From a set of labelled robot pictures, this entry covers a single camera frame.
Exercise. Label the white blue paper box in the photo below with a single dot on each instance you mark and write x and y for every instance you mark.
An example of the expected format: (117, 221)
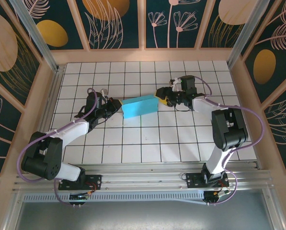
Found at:
(139, 106)

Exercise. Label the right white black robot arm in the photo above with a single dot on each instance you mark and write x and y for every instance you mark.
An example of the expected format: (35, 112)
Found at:
(217, 158)

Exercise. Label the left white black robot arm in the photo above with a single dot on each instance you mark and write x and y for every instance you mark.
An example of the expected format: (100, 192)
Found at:
(71, 130)

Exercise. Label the black controller board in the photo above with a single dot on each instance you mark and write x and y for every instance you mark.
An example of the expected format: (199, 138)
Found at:
(79, 197)
(211, 197)

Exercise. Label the grey metal sheet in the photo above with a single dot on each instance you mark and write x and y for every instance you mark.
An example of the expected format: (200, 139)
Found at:
(143, 215)

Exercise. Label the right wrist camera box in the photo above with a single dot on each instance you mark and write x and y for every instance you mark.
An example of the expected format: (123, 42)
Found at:
(174, 83)

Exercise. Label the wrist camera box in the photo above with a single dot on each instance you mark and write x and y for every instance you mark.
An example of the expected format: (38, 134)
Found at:
(174, 83)
(104, 92)

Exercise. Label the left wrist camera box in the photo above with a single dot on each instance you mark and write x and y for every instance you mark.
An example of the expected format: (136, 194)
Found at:
(104, 92)

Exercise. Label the aluminium side rail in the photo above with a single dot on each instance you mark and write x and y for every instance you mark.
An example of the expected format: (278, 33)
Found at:
(57, 82)

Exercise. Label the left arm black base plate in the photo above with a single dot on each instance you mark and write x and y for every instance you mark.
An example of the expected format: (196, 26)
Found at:
(95, 182)

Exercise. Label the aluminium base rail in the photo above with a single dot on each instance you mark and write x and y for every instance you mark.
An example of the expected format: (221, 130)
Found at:
(145, 178)

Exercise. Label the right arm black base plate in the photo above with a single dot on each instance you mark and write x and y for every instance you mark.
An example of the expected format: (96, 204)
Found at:
(193, 179)

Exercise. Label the aluminium frame post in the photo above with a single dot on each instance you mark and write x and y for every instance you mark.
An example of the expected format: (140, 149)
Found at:
(33, 31)
(247, 31)

